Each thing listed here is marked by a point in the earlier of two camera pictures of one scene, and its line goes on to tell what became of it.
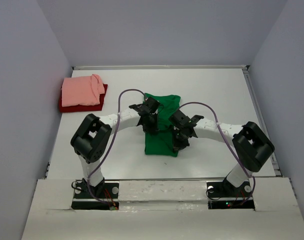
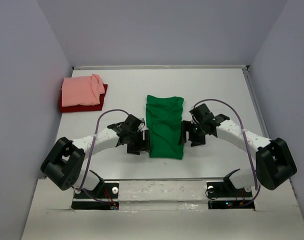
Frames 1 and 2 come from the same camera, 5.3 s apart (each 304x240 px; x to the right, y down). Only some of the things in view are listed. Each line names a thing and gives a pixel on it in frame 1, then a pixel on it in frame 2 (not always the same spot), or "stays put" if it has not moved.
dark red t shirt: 89,107 stays put
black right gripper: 178,145 to 186,126
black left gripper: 153,129 to 142,145
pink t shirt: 81,91 stays put
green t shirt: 161,143 stays put
